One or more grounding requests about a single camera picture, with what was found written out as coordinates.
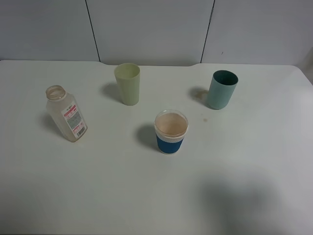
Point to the blue sleeved glass cup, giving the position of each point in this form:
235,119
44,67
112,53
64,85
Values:
171,127

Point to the translucent plastic drink bottle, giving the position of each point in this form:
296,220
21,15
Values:
65,112

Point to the pale green plastic cup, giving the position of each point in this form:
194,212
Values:
127,76

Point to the teal cylindrical cup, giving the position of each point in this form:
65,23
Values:
222,86

